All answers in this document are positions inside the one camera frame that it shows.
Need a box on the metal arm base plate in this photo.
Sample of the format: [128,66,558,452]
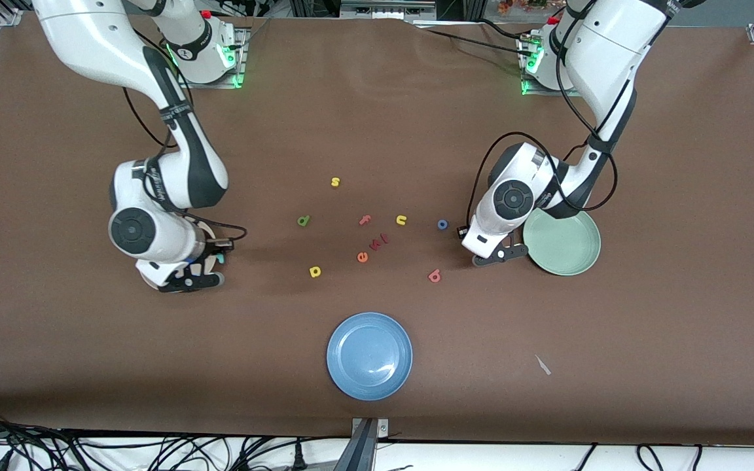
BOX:
[177,29,247,89]
[521,36,577,97]

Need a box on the black cable on table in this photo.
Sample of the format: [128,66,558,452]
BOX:
[416,26,527,50]
[478,18,532,40]

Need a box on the dark aluminium profile beam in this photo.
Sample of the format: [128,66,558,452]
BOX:
[332,419,378,471]

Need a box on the blue round plate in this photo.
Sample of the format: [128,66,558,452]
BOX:
[326,311,414,402]

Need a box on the silver table edge bracket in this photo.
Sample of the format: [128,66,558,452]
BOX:
[351,417,389,438]

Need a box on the green round plate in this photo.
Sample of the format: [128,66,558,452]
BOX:
[522,206,602,277]

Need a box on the brown table cover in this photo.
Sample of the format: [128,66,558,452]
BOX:
[0,10,754,447]

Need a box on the black aluminium frame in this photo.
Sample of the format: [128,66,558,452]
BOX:
[289,0,482,20]

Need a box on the grey power strip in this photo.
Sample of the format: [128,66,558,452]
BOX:
[340,0,438,19]

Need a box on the orange leafy decoration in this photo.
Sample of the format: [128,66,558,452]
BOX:
[496,0,551,16]

